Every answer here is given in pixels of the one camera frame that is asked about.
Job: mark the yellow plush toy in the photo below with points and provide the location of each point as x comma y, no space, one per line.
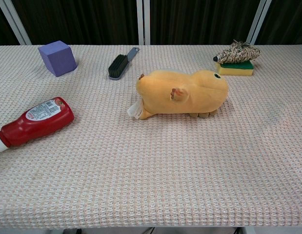
187,97

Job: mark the woven straw hedgehog toy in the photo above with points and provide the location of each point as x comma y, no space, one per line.
238,54

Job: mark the pink waffle-weave tablecloth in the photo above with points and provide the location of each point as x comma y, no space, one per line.
150,158

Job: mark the grey brush with black bristles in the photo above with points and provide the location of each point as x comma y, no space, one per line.
119,65

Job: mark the yellow and green sponge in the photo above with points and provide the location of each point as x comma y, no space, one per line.
235,68

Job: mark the purple foam cube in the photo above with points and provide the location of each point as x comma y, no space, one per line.
58,58

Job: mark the red ketchup bottle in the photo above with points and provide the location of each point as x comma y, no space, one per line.
38,122

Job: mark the dark curtain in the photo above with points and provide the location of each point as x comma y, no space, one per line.
85,22

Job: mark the white metal frame post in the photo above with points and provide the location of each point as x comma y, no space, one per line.
14,22
259,20
143,22

